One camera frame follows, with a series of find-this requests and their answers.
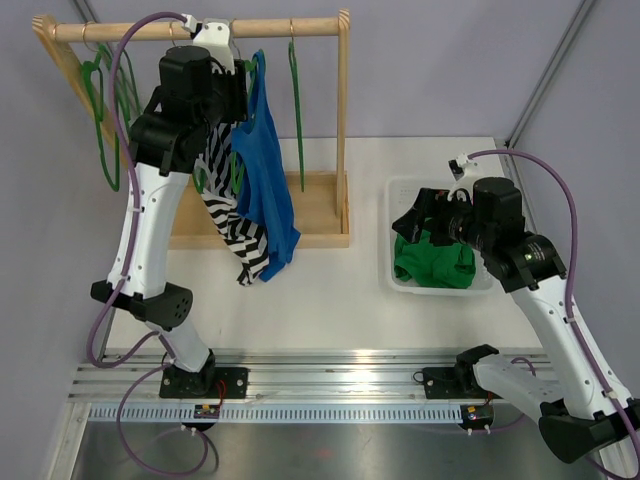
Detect green tank top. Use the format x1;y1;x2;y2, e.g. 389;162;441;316
393;230;476;289

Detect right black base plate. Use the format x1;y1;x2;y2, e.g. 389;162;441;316
412;367;499;401

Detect aluminium mounting rail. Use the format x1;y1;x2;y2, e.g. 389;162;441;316
68;349;456;404

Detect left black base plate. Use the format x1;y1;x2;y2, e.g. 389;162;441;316
159;367;249;400

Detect wooden clothes rack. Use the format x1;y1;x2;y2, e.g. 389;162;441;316
32;9;351;249

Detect green hanger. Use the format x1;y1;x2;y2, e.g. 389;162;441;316
81;44;120;192
230;49;268;200
288;18;305;192
115;50;142;132

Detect blue tank top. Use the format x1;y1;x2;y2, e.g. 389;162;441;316
229;49;302;282

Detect white slotted cable duct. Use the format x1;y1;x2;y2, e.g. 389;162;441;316
89;403;462;424

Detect white plastic basket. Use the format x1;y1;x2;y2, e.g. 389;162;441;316
383;176;498;297

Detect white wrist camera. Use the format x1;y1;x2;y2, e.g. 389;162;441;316
183;14;235;74
447;154;480;201

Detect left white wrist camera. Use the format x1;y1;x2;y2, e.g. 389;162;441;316
183;14;235;74

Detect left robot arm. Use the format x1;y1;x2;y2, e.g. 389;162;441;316
90;46;246;398

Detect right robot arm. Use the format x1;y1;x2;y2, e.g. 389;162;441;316
392;177;639;463

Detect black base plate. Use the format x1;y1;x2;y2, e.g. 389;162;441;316
412;367;499;401
159;367;249;400

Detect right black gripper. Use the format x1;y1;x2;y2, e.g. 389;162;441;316
393;188;494;253

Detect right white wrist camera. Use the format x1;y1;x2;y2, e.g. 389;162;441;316
447;154;480;201

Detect black white striped tank top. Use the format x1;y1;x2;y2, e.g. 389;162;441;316
193;123;269;286

